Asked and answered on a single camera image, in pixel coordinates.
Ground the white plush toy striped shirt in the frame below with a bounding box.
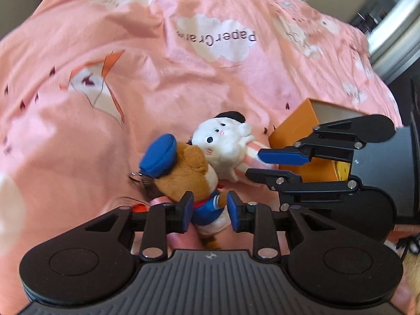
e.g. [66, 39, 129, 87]
[191, 112, 279, 187]

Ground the grey door frame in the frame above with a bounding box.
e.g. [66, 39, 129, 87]
[366, 0, 420, 76]

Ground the orange cardboard box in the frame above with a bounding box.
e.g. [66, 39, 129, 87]
[269, 98, 366, 182]

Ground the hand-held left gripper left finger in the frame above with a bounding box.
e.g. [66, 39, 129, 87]
[83, 190, 195, 263]

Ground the brown plush bear blue hat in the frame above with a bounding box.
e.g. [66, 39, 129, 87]
[139, 133, 232, 250]

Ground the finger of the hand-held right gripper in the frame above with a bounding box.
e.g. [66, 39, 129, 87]
[258, 115, 368, 167]
[245, 168, 361, 211]

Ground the pink printed blanket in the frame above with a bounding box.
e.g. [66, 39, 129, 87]
[0, 0, 420, 315]

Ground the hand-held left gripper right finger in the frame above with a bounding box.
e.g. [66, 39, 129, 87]
[227, 190, 342, 260]

